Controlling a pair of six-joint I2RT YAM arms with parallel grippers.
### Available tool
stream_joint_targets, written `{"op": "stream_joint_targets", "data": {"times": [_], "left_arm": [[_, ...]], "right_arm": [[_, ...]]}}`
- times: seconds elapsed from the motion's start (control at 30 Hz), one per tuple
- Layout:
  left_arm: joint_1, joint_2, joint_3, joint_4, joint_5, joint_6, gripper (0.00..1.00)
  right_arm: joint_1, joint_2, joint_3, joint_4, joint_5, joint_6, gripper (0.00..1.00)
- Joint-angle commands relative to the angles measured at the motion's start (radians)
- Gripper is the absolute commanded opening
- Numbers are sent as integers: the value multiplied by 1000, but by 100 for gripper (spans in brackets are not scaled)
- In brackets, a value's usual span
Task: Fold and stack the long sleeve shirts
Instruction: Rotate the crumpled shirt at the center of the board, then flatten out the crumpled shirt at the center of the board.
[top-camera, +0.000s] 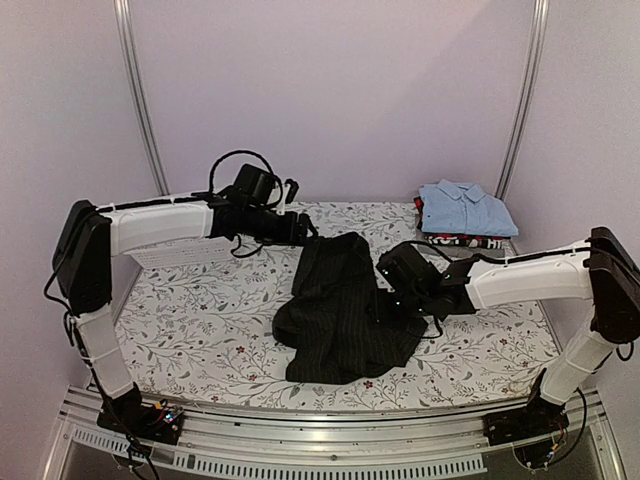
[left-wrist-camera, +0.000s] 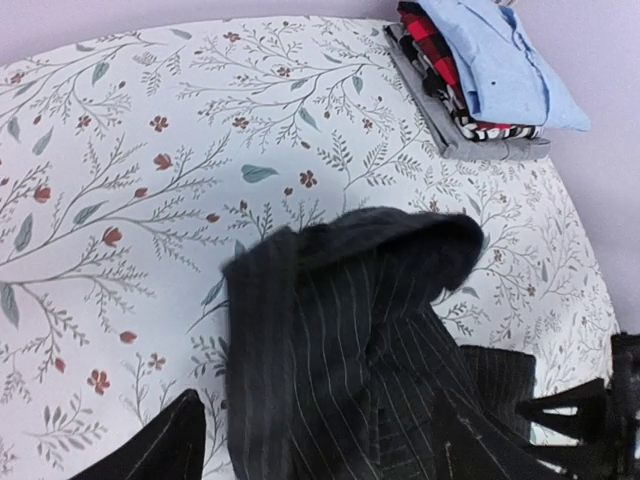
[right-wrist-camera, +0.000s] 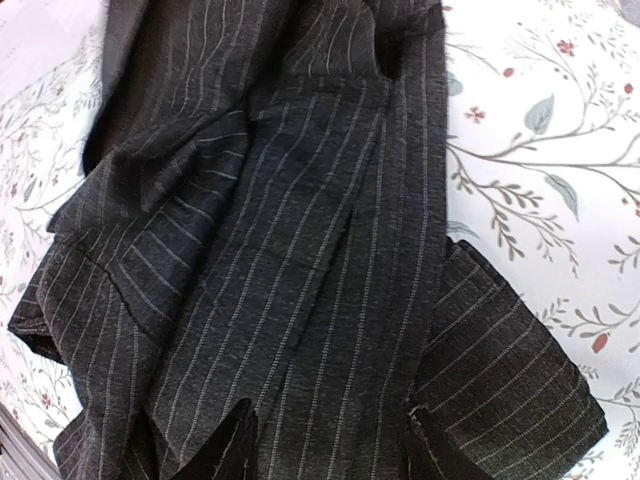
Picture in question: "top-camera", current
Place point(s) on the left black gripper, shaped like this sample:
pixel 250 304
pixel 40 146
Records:
pixel 288 236

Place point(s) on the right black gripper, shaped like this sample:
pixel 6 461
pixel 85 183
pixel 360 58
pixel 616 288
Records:
pixel 407 320

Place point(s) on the black pinstriped long sleeve shirt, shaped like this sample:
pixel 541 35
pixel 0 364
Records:
pixel 335 318

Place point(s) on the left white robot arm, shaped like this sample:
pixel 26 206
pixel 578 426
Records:
pixel 244 197

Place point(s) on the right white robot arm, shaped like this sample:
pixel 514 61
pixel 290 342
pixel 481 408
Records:
pixel 598 269

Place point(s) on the white plastic basket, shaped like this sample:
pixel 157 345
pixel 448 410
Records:
pixel 182 252

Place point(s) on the black white printed folded shirt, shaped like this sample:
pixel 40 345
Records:
pixel 465 241

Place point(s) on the red black plaid folded shirt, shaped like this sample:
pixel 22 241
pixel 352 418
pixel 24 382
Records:
pixel 419 205

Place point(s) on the light blue folded shirt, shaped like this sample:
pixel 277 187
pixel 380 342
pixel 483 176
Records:
pixel 465 208

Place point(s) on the floral patterned table mat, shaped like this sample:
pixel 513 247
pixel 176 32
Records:
pixel 267 332

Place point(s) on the aluminium front rail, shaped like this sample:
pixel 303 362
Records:
pixel 224 442

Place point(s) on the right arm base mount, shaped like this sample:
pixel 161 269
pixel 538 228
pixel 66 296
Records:
pixel 538 417

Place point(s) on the left aluminium frame post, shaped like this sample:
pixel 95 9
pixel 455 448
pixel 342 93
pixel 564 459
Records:
pixel 122 10

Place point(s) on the aluminium frame post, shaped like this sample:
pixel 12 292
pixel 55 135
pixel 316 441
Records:
pixel 532 66
pixel 122 10

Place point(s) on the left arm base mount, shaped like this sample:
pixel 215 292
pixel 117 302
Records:
pixel 157 422

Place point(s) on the right aluminium frame post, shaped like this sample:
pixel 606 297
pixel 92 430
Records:
pixel 532 66

